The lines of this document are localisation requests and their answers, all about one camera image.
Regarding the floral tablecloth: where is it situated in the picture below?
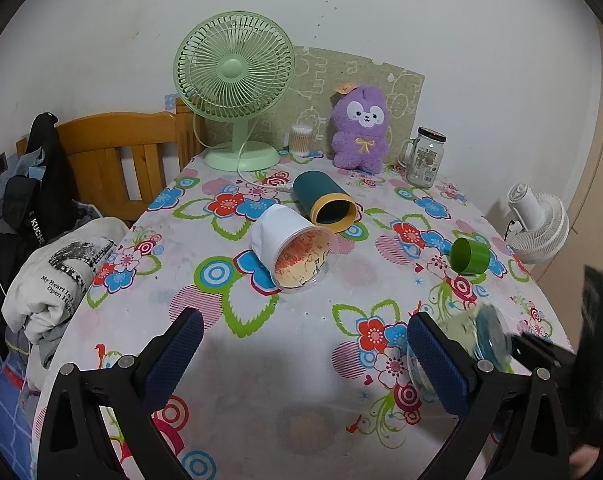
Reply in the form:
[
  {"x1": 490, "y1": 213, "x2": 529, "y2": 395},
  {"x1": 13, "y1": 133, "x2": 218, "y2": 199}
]
[{"x1": 52, "y1": 154, "x2": 568, "y2": 479}]

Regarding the white-sleeved clear plastic cup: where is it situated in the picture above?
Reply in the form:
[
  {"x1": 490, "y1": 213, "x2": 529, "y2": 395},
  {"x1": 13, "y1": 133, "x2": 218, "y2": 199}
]
[{"x1": 251, "y1": 204, "x2": 338, "y2": 292}]

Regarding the teal cup with yellow rim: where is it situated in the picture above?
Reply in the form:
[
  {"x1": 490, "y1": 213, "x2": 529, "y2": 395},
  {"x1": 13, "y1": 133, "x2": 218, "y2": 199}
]
[{"x1": 293, "y1": 170, "x2": 357, "y2": 233}]

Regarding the green cartoon placemat board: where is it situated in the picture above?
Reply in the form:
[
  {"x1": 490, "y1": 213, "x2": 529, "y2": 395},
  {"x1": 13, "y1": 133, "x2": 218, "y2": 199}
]
[{"x1": 250, "y1": 45, "x2": 426, "y2": 167}]

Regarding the white printed t-shirt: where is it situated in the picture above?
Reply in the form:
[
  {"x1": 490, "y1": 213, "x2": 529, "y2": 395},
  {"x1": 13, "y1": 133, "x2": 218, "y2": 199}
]
[{"x1": 1, "y1": 217, "x2": 128, "y2": 344}]

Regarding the white floor fan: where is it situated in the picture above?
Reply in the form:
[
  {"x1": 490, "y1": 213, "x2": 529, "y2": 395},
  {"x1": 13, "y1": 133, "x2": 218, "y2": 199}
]
[{"x1": 507, "y1": 182, "x2": 571, "y2": 266}]

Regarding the clear cup with yellow sleeve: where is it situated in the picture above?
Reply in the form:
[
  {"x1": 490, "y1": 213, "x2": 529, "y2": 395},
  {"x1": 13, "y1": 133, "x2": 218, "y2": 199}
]
[{"x1": 408, "y1": 304, "x2": 512, "y2": 403}]

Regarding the small green cup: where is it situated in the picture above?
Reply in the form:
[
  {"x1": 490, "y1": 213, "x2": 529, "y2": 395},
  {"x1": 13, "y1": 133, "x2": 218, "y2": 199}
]
[{"x1": 449, "y1": 238, "x2": 490, "y2": 275}]

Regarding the green desk fan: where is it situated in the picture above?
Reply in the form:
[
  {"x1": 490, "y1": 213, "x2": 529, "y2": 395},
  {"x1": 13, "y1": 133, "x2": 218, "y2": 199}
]
[{"x1": 172, "y1": 11, "x2": 295, "y2": 172}]

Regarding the glass jar with dark lid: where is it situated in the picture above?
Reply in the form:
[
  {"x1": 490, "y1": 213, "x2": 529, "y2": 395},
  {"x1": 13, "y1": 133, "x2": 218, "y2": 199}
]
[{"x1": 398, "y1": 127, "x2": 447, "y2": 188}]

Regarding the cotton swab container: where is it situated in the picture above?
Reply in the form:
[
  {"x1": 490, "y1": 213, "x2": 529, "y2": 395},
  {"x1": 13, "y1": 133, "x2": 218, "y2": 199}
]
[{"x1": 288, "y1": 124, "x2": 313, "y2": 157}]

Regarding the wooden chair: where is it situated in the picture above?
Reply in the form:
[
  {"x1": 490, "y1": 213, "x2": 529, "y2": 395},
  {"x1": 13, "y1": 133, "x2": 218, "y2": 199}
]
[{"x1": 15, "y1": 97, "x2": 208, "y2": 224}]

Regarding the purple plush toy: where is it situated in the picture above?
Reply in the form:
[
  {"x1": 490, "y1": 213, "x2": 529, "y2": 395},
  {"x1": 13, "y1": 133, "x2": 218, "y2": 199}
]
[{"x1": 331, "y1": 86, "x2": 390, "y2": 174}]

